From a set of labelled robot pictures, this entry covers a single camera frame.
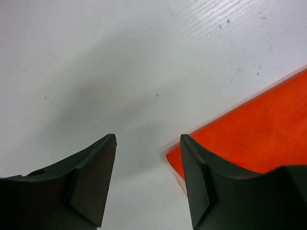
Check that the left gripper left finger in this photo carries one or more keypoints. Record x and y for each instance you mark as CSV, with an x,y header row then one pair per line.
x,y
70,194

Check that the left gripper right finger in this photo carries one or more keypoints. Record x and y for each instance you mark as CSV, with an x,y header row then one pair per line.
x,y
225,196

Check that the orange t-shirt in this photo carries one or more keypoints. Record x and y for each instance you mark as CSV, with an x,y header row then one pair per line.
x,y
264,133

